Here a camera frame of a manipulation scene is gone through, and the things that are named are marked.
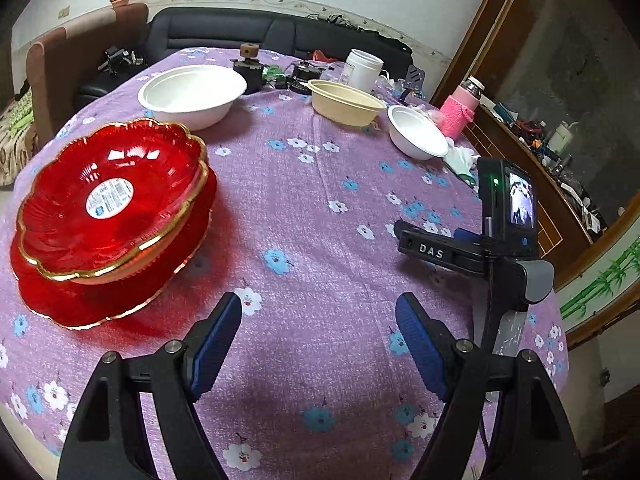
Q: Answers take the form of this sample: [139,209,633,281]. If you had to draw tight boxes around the white kettle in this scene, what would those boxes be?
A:
[550,121,576,153]

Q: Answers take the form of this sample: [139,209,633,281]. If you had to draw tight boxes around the white plastic jar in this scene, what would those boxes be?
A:
[346,48,385,92]

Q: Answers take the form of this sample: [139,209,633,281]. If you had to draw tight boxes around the dark cloth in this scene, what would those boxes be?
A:
[307,12,401,41]

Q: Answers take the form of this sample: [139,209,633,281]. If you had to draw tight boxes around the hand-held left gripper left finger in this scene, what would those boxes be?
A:
[56,291,243,480]

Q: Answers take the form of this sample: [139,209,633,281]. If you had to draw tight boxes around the white glove with green cuff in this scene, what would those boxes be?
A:
[442,137,482,191]

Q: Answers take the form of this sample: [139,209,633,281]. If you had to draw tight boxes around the wooden glass-front cabinet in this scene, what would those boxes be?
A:
[430,0,640,348]

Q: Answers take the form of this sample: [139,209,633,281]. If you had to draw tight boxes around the cream plastic bowl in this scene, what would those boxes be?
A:
[306,79,388,127]

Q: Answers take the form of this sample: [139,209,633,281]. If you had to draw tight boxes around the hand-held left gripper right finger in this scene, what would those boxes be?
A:
[395,291,583,480]

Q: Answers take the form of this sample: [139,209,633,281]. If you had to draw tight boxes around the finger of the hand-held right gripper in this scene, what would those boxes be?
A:
[395,219,494,276]
[452,228,485,247]

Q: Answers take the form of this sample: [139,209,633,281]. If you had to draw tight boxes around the black leather sofa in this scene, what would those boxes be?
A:
[75,7,416,106]

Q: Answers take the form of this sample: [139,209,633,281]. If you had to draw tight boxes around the black gadgets on sofa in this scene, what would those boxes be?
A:
[97,46,146,76]

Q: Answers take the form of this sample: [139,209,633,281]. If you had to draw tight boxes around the white paper bowl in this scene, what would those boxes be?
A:
[137,64,248,131]
[387,105,450,162]

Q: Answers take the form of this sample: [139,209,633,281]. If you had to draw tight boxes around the brown armchair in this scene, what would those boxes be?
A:
[25,1,151,148]

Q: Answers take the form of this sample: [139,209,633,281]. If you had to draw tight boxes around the purple floral tablecloth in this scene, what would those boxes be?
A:
[0,46,571,480]

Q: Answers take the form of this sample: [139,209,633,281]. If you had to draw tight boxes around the round black device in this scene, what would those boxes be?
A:
[290,60,321,93]

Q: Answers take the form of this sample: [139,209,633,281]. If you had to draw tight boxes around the red scalloped glass dish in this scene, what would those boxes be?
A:
[16,117,210,281]

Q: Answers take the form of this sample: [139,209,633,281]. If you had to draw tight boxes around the clear plastic container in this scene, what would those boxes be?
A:
[320,61,351,85]

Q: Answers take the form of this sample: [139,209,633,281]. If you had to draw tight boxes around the black device with wooden knob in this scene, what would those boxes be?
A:
[232,43,265,95]

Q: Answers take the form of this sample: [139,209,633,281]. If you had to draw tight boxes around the pink knit-sleeved bottle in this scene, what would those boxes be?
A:
[439,76,487,140]

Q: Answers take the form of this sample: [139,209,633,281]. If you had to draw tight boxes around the large red glass plate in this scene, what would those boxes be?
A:
[10,167,218,331]

